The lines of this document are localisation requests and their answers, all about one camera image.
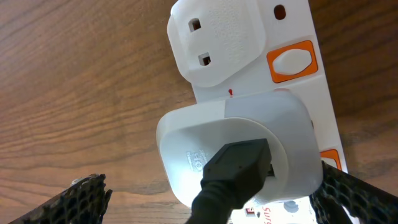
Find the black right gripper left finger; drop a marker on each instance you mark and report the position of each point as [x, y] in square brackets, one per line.
[84, 202]

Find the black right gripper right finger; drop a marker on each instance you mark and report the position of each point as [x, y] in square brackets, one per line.
[341, 196]

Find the white power strip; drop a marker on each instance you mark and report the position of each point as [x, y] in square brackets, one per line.
[256, 72]

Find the white USB charger adapter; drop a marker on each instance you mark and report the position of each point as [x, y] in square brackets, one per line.
[242, 146]

